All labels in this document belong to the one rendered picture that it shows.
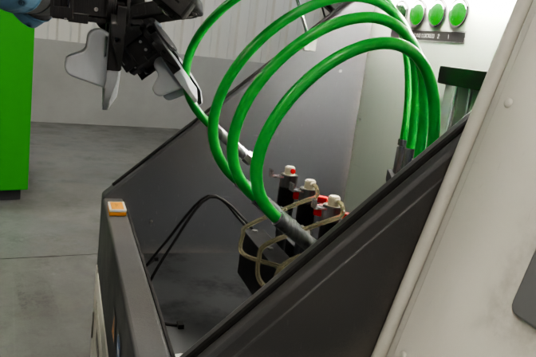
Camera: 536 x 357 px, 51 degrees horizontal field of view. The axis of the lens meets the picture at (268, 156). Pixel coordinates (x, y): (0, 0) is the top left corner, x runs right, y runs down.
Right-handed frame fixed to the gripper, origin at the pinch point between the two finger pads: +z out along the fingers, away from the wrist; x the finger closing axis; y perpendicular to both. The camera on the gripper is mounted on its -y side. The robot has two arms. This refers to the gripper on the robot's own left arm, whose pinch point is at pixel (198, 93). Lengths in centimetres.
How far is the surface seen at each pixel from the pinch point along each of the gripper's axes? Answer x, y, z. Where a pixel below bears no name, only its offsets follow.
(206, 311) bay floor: -6.5, 20.7, 30.0
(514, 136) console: 37, -26, 30
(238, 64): 16.2, -8.8, 4.6
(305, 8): 13.9, -20.4, 3.2
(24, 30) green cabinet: -247, 105, -174
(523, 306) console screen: 42, -17, 41
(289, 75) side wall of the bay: -29.5, -14.5, -0.1
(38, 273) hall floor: -180, 144, -24
